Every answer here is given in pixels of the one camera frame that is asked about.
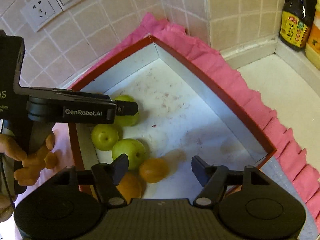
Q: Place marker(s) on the white double wall socket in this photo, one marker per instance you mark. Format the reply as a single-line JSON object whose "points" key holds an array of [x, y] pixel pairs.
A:
{"points": [[38, 13]]}

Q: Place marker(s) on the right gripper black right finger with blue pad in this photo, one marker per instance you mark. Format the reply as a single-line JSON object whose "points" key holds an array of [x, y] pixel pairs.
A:
{"points": [[215, 180]]}

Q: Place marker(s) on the red box white inside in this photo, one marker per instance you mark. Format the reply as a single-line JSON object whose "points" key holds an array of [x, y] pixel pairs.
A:
{"points": [[183, 113]]}

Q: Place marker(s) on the person's left hand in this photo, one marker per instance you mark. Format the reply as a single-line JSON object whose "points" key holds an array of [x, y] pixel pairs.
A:
{"points": [[32, 164]]}

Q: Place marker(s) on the mandarin orange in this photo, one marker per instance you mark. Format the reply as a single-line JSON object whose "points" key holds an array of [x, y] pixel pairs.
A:
{"points": [[154, 170]]}

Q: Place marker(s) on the large green apple front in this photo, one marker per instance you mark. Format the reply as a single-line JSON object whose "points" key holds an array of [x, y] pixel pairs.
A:
{"points": [[134, 149]]}

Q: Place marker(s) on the pink cloth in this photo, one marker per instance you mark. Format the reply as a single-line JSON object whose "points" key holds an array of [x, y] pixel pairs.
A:
{"points": [[279, 201]]}

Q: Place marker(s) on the yellow oil bottle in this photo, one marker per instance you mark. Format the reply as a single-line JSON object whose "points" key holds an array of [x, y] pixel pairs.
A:
{"points": [[312, 48]]}

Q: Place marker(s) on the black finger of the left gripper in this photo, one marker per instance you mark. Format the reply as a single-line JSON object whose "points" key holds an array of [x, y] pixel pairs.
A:
{"points": [[126, 108]]}

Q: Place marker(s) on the large orange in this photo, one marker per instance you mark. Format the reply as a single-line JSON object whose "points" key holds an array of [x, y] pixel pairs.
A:
{"points": [[130, 186]]}

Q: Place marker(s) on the dark soy sauce bottle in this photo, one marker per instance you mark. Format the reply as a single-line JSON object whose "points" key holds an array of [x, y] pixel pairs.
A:
{"points": [[296, 23]]}

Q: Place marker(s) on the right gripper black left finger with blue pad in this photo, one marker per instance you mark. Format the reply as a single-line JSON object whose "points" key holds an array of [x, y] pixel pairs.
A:
{"points": [[103, 177]]}

